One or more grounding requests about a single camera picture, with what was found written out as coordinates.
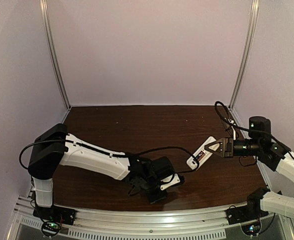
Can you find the white remote control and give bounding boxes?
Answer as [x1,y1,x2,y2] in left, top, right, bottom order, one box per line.
[186,136,216,170]

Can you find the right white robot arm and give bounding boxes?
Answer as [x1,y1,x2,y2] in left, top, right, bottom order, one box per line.
[204,116,294,219]

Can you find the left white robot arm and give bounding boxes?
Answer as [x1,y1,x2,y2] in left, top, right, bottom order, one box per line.
[27,123,181,208]

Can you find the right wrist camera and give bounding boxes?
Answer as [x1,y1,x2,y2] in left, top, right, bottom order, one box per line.
[228,119,238,141]

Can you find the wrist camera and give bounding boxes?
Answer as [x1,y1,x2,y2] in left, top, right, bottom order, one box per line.
[228,119,238,141]
[160,173,185,191]

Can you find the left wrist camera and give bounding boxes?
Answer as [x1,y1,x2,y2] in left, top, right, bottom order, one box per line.
[160,173,185,191]

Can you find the left black cable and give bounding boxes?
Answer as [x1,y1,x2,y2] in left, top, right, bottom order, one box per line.
[18,139,200,176]

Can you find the black cable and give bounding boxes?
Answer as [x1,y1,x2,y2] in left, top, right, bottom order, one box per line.
[18,139,200,176]
[214,100,294,166]

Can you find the right black cable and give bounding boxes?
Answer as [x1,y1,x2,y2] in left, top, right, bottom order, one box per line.
[214,100,294,166]

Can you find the front aluminium rail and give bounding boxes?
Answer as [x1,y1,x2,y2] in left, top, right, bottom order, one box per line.
[4,196,294,240]

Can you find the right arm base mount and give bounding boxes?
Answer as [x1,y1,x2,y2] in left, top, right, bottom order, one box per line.
[225,205,269,238]

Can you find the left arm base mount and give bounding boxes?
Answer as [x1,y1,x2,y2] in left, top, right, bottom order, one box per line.
[33,205,76,238]

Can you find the right aluminium frame post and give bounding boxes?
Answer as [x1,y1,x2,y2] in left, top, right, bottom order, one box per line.
[229,0,260,110]

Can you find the aluminium frame post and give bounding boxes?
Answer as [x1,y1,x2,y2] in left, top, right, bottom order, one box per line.
[229,0,260,110]
[39,0,71,110]

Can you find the left aluminium frame post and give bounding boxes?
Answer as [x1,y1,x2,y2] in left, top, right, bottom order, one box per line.
[39,0,71,110]

